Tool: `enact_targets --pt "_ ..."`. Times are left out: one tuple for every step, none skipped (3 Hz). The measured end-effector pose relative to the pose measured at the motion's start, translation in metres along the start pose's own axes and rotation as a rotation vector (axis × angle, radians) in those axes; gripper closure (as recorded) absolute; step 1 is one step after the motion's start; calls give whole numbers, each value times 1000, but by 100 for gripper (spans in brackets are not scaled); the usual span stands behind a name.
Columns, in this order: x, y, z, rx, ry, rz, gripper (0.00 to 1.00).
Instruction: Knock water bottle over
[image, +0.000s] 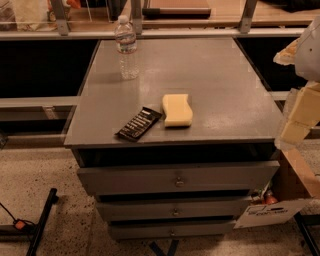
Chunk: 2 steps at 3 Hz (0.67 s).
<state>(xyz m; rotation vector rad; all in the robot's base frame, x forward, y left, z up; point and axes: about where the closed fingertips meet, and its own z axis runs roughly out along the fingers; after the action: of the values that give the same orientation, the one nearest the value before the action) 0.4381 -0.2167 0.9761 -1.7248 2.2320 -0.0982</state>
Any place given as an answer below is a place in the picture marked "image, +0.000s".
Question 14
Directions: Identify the grey drawer cabinet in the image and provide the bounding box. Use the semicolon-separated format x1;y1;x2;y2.
65;38;281;240

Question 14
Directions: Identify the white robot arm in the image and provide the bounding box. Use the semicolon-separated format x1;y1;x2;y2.
273;16;320;150

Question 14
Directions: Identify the middle drawer knob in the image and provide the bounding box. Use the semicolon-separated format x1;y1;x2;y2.
172;208;180;216

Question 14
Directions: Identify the yellow sponge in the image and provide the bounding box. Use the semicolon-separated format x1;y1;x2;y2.
162;94;193;127

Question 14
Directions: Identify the cardboard box with label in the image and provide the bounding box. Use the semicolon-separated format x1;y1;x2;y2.
235;149;320;229

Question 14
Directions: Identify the top drawer knob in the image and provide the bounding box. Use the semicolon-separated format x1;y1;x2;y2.
175;177;184;187

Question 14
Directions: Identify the clear plastic water bottle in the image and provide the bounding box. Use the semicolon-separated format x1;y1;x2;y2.
115;15;139;80

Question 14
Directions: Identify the black metal stand leg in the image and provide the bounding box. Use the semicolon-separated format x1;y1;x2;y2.
26;188;59;256

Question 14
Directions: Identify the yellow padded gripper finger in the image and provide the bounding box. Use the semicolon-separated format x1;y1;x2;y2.
273;39;299;66
275;81;320;150

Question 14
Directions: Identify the orange cable clip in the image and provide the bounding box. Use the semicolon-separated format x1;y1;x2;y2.
14;219;26;230

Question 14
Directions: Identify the metal shelf rail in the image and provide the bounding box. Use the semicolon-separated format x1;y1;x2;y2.
0;0;320;41

